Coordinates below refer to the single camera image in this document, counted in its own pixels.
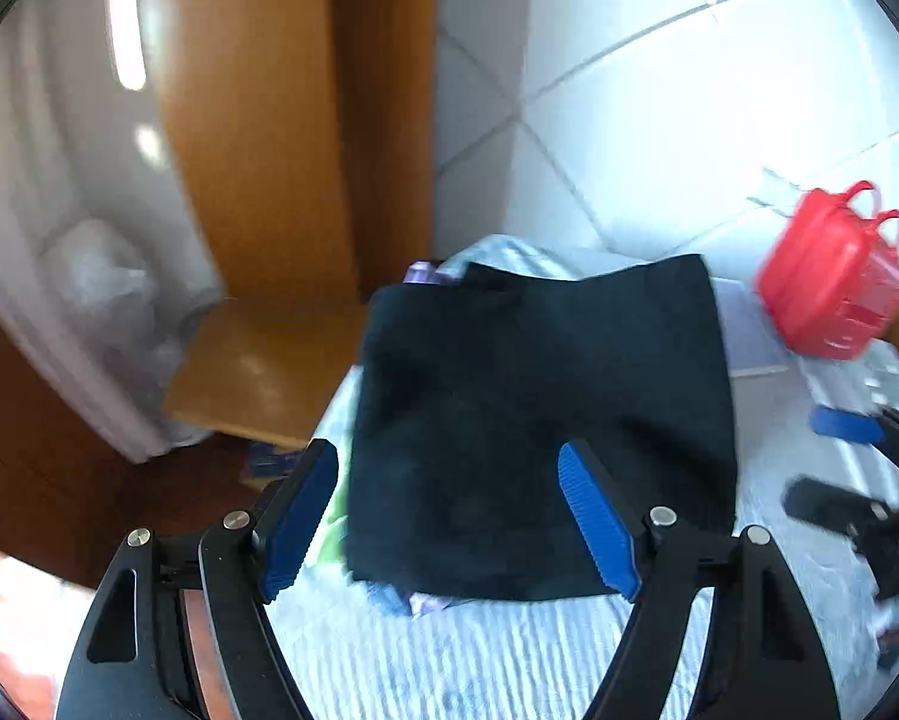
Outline small blue packet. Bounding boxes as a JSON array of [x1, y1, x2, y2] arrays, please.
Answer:
[[239, 442, 304, 485]]

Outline red bear-embossed carry case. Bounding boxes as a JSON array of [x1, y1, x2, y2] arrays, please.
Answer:
[[755, 180, 899, 362]]

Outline folded blue jeans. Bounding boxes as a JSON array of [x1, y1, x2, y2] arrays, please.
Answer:
[[363, 581, 413, 616]]

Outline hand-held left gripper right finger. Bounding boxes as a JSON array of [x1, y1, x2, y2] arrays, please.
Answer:
[[556, 439, 844, 720]]

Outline wooden headboard post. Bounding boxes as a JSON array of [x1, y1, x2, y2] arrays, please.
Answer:
[[149, 0, 439, 305]]

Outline bed with light blue sheet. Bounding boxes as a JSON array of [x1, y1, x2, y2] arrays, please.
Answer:
[[265, 232, 899, 720]]

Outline folded lime green garment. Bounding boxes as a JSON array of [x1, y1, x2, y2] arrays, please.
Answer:
[[310, 510, 353, 571]]

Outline black pants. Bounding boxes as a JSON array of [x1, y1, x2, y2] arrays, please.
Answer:
[[342, 253, 739, 605]]

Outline white plastic bag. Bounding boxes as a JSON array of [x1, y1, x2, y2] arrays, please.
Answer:
[[40, 219, 158, 331]]

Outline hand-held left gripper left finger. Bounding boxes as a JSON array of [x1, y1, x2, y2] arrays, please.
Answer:
[[55, 437, 341, 720]]

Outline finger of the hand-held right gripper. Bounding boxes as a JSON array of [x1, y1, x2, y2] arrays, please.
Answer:
[[783, 474, 899, 541], [809, 403, 899, 466]]

